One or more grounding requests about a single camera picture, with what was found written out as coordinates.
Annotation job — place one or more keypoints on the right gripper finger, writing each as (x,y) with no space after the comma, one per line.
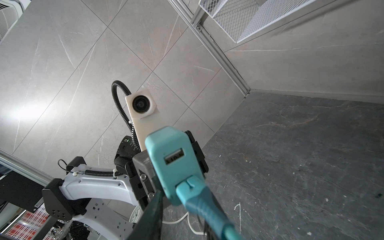
(150,224)

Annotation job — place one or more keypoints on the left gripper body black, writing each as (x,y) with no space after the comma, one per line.
(138,167)

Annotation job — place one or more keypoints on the teal charger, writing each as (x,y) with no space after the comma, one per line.
(173,158)

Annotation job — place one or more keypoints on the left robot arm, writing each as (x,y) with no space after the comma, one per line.
(81,195)

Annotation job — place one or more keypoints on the white wire mesh basket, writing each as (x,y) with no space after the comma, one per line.
(241,19)

